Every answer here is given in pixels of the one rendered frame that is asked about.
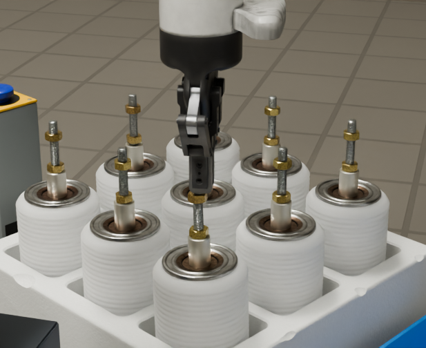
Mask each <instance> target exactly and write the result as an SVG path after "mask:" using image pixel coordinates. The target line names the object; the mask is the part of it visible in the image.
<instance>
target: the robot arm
mask: <svg viewBox="0 0 426 348"><path fill-rule="evenodd" d="M285 20H286V3H285V0H159V47H160V59H161V61H162V63H163V64H165V65H166V66H168V67H169V68H172V69H178V70H180V71H182V72H183V73H184V77H182V85H178V87H177V103H178V104H179V105H180V114H179V115H178V118H177V126H178V130H179V134H180V140H181V144H182V152H183V154H184V156H188V168H189V190H190V192H192V193H210V192H211V190H212V188H213V184H214V181H215V162H214V152H215V148H216V145H217V140H216V136H218V133H219V132H220V127H219V125H220V122H221V121H222V96H223V94H224V91H225V79H224V78H222V77H218V71H221V70H227V69H230V68H232V67H234V66H236V65H238V64H239V63H240V62H241V60H242V33H244V34H246V35H247V36H249V37H250V38H253V39H259V40H274V39H277V38H279V37H280V36H281V34H282V31H283V28H284V24H285Z"/></svg>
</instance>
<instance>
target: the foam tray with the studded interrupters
mask: <svg viewBox="0 0 426 348"><path fill-rule="evenodd" d="M83 283H84V281H83V271H82V268H80V269H77V270H75V271H72V272H70V273H67V274H66V275H63V276H61V277H58V278H49V277H46V276H44V275H43V274H41V273H39V272H38V271H35V270H34V269H32V268H30V267H28V266H26V265H25V264H23V263H21V261H20V252H19V234H18V233H15V234H12V235H9V236H7V237H5V238H1V239H0V313H5V314H10V315H15V316H24V317H29V318H38V319H42V320H51V321H56V322H58V323H59V337H60V348H173V347H171V346H170V345H167V344H166V343H164V342H162V341H161V340H159V339H157V338H156V337H155V314H154V313H155V312H154V304H152V305H150V306H148V307H146V308H144V309H142V310H140V311H138V312H136V313H134V314H132V315H129V316H124V317H122V316H116V315H114V314H112V313H111V312H109V311H107V310H105V309H103V308H101V307H100V306H98V305H96V304H95V303H93V302H91V301H89V300H87V299H85V298H84V284H83ZM425 315H426V245H424V244H421V243H419V242H416V241H413V240H410V239H408V238H405V237H403V236H401V235H397V234H395V233H392V232H390V231H387V246H386V256H385V261H384V262H382V263H380V264H378V265H377V266H375V267H373V268H372V269H370V270H368V271H366V272H364V273H363V274H361V275H359V276H354V277H351V276H346V275H343V274H341V273H338V272H337V271H334V270H332V269H329V268H327V267H324V270H323V284H322V297H321V298H318V299H317V300H315V301H313V302H312V303H310V304H308V305H307V306H305V307H303V308H301V309H299V310H298V311H296V312H294V313H293V314H291V315H288V316H279V315H276V314H274V313H271V312H270V311H267V310H266V309H263V308H262V307H259V306H257V305H256V304H253V303H251V302H249V339H247V340H245V341H244V342H241V343H240V344H238V345H236V346H234V347H233V348H379V347H380V346H382V345H383V344H385V343H386V342H387V341H389V340H391V339H392V338H393V337H394V336H396V335H398V334H399V333H400V332H402V331H403V330H405V329H406V328H408V327H409V326H410V325H412V324H414V323H415V322H416V321H417V320H419V319H421V318H422V317H423V316H425Z"/></svg>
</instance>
